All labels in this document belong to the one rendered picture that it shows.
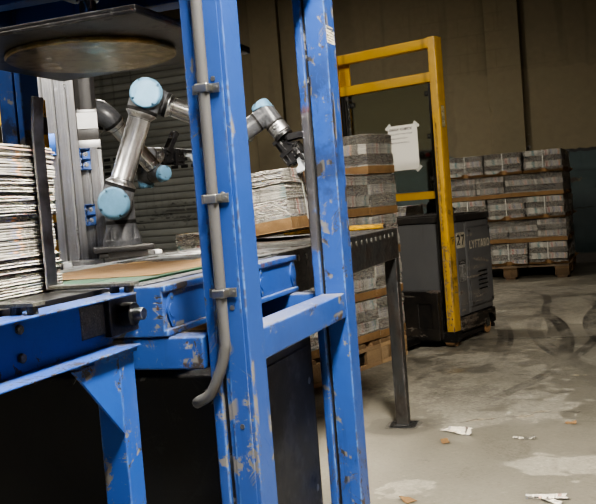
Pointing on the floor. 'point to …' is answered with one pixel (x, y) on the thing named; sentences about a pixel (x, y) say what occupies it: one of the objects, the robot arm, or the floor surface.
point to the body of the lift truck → (463, 223)
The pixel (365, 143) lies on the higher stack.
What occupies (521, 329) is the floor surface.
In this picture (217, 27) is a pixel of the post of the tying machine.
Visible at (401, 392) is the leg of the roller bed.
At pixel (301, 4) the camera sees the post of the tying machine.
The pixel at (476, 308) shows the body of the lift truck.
